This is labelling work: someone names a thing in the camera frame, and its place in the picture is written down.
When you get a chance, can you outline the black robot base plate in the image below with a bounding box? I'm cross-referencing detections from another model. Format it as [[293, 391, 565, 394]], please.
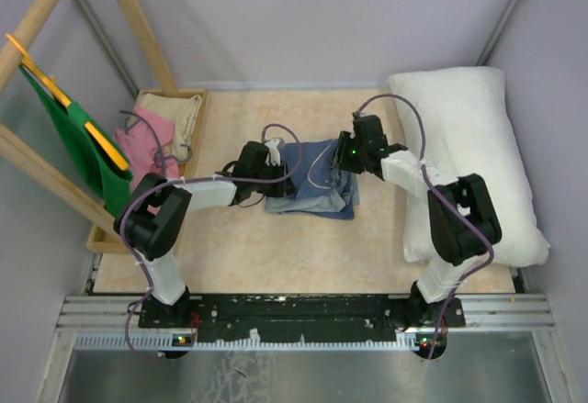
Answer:
[[139, 291, 465, 343]]

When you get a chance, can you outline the pink garment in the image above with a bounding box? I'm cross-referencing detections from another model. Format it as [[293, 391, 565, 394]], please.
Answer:
[[113, 105, 181, 184]]

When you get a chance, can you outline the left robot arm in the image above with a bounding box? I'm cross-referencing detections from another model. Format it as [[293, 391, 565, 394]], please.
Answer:
[[113, 139, 303, 327]]

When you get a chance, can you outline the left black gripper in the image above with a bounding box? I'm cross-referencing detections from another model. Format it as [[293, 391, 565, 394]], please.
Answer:
[[252, 160, 299, 197]]

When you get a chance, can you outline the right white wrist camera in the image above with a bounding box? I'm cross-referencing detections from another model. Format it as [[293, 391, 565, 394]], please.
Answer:
[[353, 110, 367, 120]]

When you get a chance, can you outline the white pillow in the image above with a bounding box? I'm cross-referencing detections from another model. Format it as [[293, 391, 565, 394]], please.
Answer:
[[389, 67, 549, 267]]

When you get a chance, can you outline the wooden tray box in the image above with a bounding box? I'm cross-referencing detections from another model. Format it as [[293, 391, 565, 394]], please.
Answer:
[[85, 88, 210, 257]]

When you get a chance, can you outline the white cable duct strip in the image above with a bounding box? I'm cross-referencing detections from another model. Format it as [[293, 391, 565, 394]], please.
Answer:
[[74, 330, 432, 353]]

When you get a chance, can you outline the aluminium frame rail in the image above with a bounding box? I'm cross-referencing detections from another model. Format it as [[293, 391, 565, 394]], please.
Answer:
[[475, 0, 525, 66]]

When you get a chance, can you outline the yellow plastic hanger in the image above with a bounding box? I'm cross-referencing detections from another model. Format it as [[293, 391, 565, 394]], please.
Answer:
[[6, 34, 130, 171]]

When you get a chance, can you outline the light blue pillowcase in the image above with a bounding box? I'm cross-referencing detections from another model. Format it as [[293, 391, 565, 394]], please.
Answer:
[[265, 139, 359, 220]]

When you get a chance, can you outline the green shirt on hanger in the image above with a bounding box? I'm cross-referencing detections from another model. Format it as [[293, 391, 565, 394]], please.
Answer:
[[19, 66, 132, 217]]

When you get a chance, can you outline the wooden clothes rack frame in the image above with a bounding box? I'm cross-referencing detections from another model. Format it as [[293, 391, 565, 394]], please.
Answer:
[[1, 0, 180, 241]]

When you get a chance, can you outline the beige cloth in tray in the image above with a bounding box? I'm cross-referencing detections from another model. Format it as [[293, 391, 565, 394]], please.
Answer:
[[135, 93, 202, 163]]

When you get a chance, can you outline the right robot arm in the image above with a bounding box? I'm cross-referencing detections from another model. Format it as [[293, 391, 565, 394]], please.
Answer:
[[332, 114, 503, 328]]

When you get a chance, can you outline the grey hanger in tray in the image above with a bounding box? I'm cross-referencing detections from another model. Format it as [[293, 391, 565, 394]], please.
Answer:
[[118, 108, 194, 179]]

